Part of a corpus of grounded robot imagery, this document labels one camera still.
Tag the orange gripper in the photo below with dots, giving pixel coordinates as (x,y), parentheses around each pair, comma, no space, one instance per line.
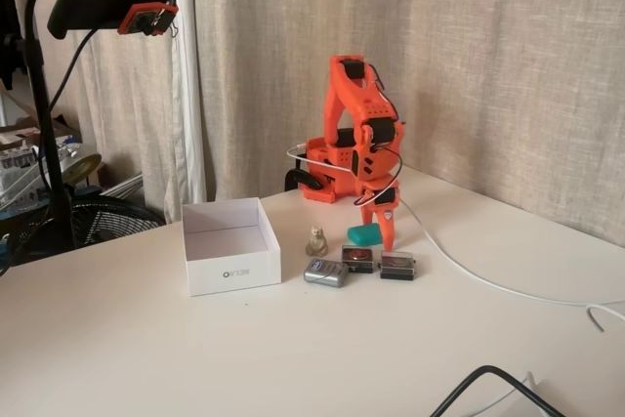
(382,198)

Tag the green rounded cube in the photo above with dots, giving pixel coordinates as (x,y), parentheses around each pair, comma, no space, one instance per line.
(361,235)

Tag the white cardboard bin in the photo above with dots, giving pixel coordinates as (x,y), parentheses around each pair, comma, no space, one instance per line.
(229,278)

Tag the black box with red label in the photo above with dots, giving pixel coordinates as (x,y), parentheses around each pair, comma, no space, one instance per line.
(357,261)

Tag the black box with clear lid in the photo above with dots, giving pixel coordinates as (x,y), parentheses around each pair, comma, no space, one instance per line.
(398,268)

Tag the small beige bear figurine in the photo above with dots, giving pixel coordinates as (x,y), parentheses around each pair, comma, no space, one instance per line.
(317,241)

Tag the grey square block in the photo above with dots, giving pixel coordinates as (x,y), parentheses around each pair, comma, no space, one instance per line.
(324,273)

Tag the beige linen curtain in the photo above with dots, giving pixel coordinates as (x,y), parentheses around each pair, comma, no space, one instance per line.
(488,46)

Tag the white slatted rack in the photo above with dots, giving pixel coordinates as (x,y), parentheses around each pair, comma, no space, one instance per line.
(122,185)

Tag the black fan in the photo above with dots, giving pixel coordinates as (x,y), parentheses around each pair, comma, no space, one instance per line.
(112,221)

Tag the brass round lamp shade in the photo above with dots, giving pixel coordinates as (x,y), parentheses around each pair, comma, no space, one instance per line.
(80,165)

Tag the printed packaging stack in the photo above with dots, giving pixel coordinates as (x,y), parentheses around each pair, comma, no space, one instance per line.
(19,163)

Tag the brown cardboard box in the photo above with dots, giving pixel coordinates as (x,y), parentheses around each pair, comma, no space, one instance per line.
(19,136)

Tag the black gooseneck stand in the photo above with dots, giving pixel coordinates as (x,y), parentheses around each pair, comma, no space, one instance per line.
(35,70)

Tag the orange cased camera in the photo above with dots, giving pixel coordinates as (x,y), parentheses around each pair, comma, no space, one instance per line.
(141,19)

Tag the black camera holder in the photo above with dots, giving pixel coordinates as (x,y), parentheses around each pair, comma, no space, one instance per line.
(88,2)

